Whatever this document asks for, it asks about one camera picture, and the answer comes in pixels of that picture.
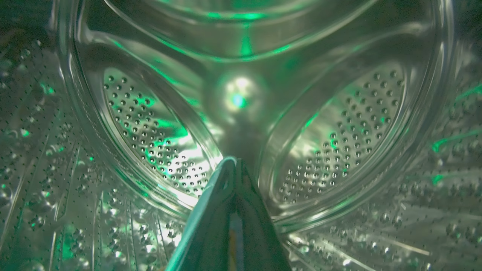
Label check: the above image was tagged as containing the stainless steel washing machine drum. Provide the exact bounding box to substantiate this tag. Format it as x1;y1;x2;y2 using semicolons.
0;0;482;271

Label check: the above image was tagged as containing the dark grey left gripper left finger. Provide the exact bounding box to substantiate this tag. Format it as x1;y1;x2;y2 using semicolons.
166;156;238;271

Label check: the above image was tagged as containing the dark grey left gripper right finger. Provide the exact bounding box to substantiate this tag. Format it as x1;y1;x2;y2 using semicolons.
236;160;292;271

